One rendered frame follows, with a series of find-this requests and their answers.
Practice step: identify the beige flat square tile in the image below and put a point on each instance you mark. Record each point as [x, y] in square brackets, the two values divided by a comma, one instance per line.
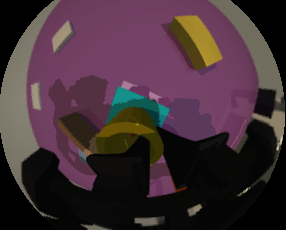
[62, 36]
[36, 96]

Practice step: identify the tan wooden plank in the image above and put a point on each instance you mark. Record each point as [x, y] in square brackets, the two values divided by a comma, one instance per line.
[80, 134]

